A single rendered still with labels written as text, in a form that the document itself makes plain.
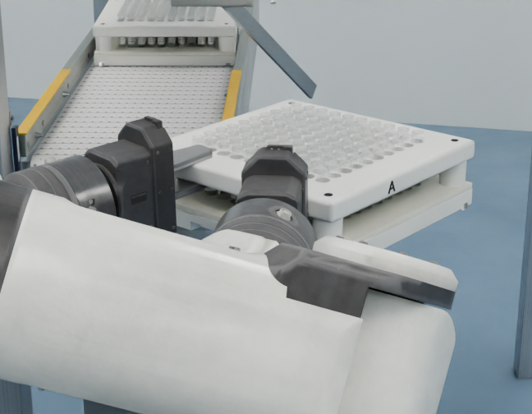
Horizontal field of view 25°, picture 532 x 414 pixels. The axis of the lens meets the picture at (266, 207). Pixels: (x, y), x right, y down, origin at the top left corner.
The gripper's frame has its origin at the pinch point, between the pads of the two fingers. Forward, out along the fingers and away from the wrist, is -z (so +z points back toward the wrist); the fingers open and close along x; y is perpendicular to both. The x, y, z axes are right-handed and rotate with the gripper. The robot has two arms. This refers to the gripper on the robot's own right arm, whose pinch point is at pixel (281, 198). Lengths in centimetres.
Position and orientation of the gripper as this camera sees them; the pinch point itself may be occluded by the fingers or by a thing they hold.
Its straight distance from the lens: 108.7
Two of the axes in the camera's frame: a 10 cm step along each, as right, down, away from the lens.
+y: 9.9, 0.3, -1.3
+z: -1.3, 3.7, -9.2
